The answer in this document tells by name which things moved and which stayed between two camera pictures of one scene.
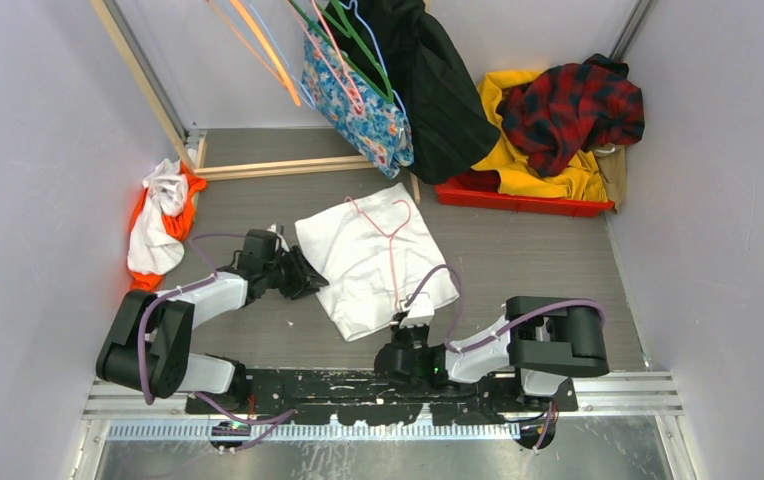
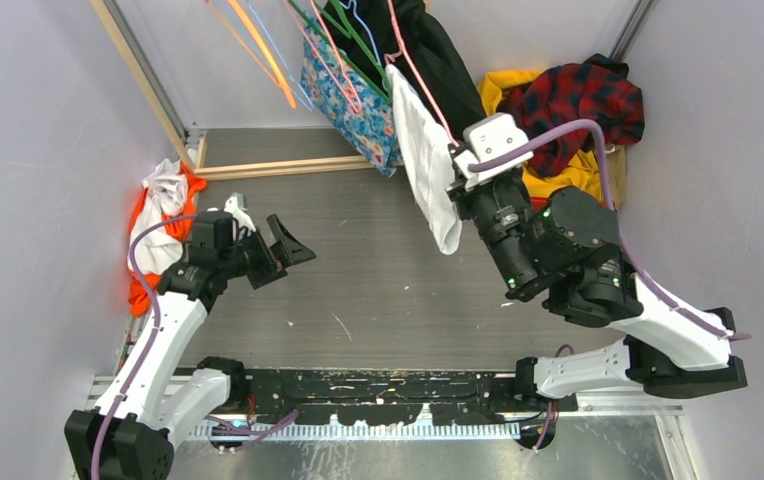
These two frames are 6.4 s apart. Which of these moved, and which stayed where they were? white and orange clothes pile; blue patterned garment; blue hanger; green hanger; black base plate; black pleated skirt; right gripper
Moved: right gripper
Stayed: black pleated skirt; black base plate; green hanger; blue patterned garment; white and orange clothes pile; blue hanger
